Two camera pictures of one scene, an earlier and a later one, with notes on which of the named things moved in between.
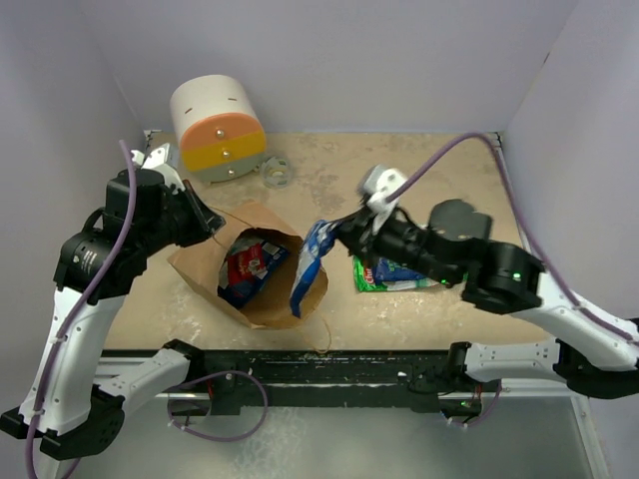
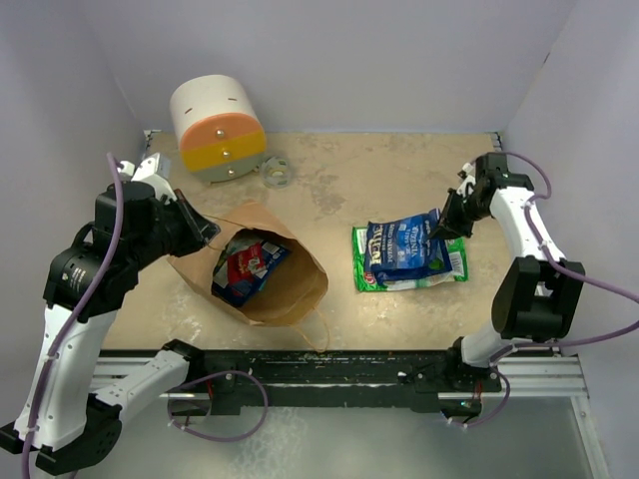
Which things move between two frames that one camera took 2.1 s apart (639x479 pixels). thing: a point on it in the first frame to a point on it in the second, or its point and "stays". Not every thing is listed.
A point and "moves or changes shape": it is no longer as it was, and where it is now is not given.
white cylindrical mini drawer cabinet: [220, 133] stays
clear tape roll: [276, 172] stays
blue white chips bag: [318, 239] moves or changes shape
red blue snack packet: [247, 263] stays
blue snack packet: [388, 270] stays
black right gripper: [358, 236] to [448, 225]
